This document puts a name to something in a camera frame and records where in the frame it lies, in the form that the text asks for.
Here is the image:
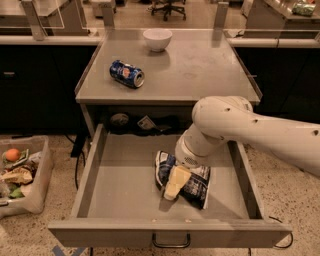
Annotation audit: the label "grey open drawer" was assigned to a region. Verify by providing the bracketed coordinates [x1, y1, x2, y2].
[49, 126, 292, 248]

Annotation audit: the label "crumpled snack wrapper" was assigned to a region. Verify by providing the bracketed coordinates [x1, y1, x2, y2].
[1, 167, 33, 184]

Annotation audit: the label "white bowl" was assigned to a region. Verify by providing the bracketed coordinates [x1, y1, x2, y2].
[143, 28, 173, 52]

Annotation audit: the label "black office chair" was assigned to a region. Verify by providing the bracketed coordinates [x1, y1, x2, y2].
[151, 0, 186, 21]

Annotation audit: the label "grey counter cabinet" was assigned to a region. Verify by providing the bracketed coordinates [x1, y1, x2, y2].
[76, 29, 262, 134]

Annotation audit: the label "black drawer handle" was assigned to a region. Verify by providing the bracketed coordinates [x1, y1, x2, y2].
[152, 233, 191, 249]

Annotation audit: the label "blue soda can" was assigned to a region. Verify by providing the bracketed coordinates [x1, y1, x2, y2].
[109, 60, 145, 89]

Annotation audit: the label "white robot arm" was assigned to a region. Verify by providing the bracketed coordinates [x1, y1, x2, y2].
[175, 96, 320, 176]

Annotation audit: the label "black cable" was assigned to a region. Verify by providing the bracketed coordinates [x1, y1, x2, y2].
[268, 215, 295, 250]

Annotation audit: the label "black items under counter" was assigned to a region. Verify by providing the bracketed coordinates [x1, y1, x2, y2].
[105, 113, 180, 136]

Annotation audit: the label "orange fruit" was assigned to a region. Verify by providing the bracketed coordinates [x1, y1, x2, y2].
[5, 148, 21, 162]

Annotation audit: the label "blue chip bag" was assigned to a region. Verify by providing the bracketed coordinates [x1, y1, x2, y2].
[155, 151, 211, 209]

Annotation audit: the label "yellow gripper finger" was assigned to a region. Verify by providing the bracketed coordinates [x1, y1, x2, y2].
[164, 165, 191, 200]

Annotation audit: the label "green snack bag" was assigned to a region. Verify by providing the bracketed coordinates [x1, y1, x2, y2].
[292, 2, 316, 17]

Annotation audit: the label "clear plastic bin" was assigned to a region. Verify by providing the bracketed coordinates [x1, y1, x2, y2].
[0, 136, 53, 218]

